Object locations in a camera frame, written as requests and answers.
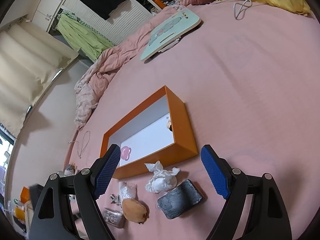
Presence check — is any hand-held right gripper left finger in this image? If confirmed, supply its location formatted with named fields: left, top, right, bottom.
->
left=29, top=144, right=122, bottom=240

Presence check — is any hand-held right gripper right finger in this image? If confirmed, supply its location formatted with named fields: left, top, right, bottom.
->
left=201, top=144, right=292, bottom=240

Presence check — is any small pink plastic item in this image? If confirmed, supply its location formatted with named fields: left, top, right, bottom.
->
left=121, top=146, right=132, bottom=160

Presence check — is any clear bubble wrap bag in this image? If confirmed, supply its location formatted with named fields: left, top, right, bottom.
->
left=119, top=181, right=138, bottom=205

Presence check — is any dark grey pouch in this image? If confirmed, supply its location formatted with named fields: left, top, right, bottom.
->
left=157, top=179, right=204, bottom=220

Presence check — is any brown snack packet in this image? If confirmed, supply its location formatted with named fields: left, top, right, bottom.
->
left=102, top=207, right=126, bottom=229

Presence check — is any tan plush toy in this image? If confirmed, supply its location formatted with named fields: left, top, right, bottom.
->
left=122, top=198, right=150, bottom=224

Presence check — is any orange cardboard box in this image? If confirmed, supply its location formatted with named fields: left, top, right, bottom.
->
left=100, top=85, right=198, bottom=180

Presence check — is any white tissue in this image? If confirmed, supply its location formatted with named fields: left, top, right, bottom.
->
left=144, top=161, right=180, bottom=194

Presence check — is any small plush toy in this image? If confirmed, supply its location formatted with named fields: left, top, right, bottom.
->
left=64, top=164, right=77, bottom=177

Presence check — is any small orange carton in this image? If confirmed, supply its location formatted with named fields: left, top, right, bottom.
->
left=20, top=186, right=32, bottom=204

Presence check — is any pink bed sheet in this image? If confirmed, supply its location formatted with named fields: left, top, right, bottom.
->
left=64, top=0, right=320, bottom=240

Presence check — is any orange drink bottle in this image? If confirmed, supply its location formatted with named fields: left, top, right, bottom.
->
left=14, top=204, right=25, bottom=220

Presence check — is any pink crumpled duvet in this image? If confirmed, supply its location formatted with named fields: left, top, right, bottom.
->
left=74, top=0, right=198, bottom=132

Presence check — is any cream curtain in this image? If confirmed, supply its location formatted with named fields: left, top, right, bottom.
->
left=0, top=22, right=78, bottom=137

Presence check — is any green cloth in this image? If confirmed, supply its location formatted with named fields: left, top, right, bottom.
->
left=57, top=11, right=117, bottom=63

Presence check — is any mint green lap desk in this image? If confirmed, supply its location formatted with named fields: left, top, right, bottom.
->
left=139, top=7, right=202, bottom=62

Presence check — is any white radiator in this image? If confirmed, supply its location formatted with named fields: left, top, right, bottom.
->
left=62, top=0, right=154, bottom=47

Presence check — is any white cabinet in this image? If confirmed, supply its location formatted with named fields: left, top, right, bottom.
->
left=30, top=0, right=83, bottom=33

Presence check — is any thin grey cord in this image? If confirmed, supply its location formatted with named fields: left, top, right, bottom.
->
left=76, top=131, right=91, bottom=159

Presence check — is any white charging cable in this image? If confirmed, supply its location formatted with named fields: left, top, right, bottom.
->
left=217, top=0, right=298, bottom=20

